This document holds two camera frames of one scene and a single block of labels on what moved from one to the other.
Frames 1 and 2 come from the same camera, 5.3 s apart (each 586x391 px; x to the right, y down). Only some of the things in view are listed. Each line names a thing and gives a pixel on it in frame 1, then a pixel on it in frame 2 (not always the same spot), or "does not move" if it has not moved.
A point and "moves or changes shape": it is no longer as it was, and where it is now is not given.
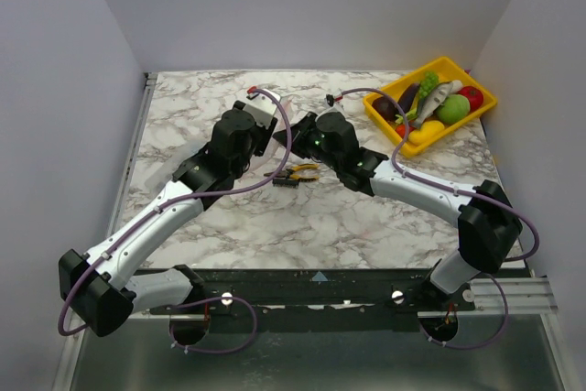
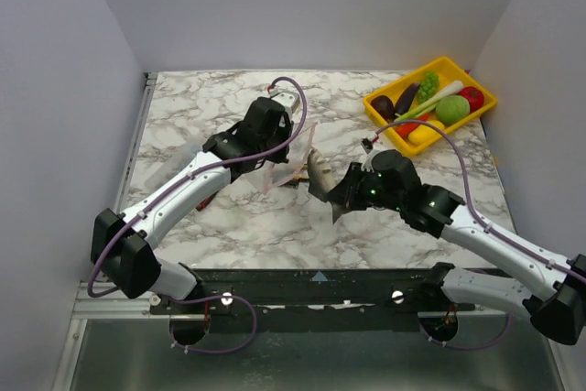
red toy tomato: (474, 96) does not move
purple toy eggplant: (408, 96) does not move
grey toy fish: (432, 101) to (320, 179)
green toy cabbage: (453, 109) does not move
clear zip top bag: (267, 146) moves or changes shape
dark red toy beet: (385, 107) does not move
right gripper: (301, 130) to (347, 190)
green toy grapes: (429, 81) does not move
